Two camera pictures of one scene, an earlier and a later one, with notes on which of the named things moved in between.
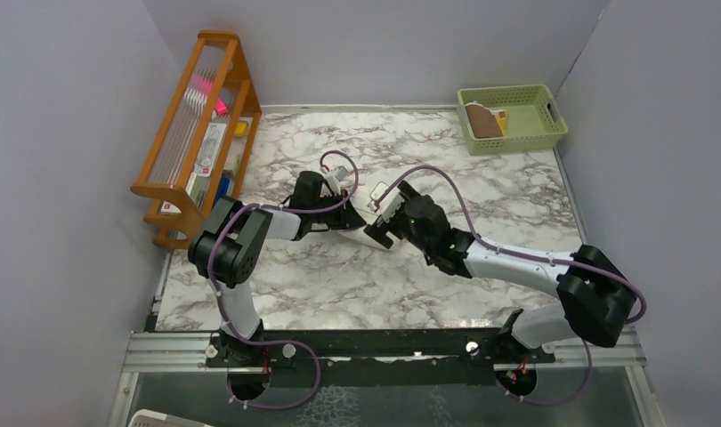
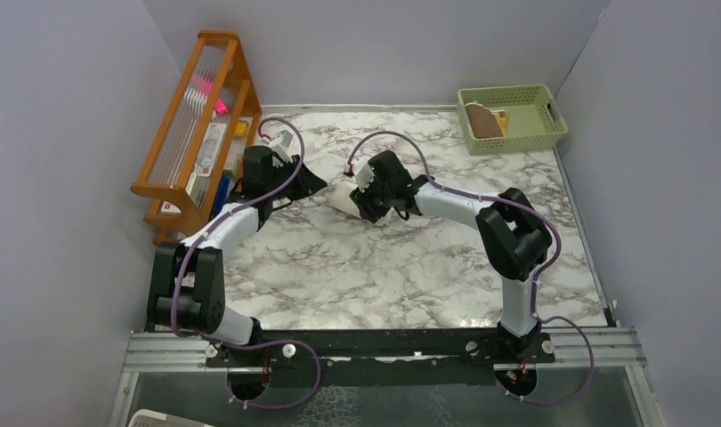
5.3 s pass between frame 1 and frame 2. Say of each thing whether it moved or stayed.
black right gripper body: moved
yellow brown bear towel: stayed
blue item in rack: stayed
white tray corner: stayed
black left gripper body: moved
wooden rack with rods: stayed
